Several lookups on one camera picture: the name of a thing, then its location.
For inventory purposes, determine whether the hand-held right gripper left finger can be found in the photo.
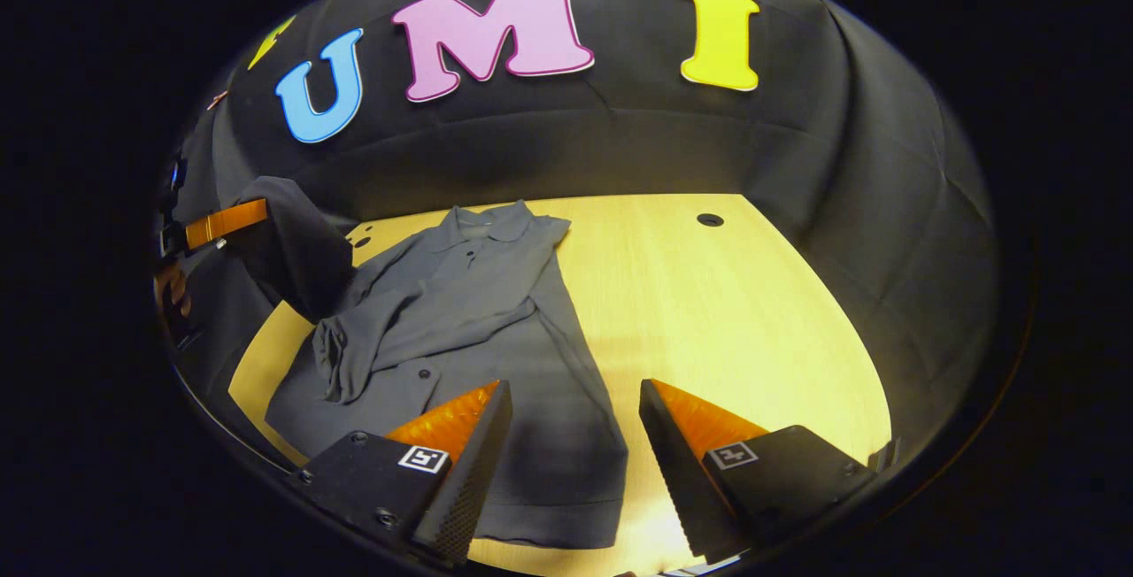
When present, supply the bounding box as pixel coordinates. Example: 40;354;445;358
297;380;514;566

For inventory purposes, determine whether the grey collared shirt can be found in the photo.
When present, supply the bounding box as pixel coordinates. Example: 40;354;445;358
232;177;629;551

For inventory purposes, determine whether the black backdrop cloth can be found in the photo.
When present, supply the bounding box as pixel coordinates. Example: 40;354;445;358
159;0;1001;472

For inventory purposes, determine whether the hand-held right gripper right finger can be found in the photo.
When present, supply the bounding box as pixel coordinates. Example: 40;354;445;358
637;378;879;565

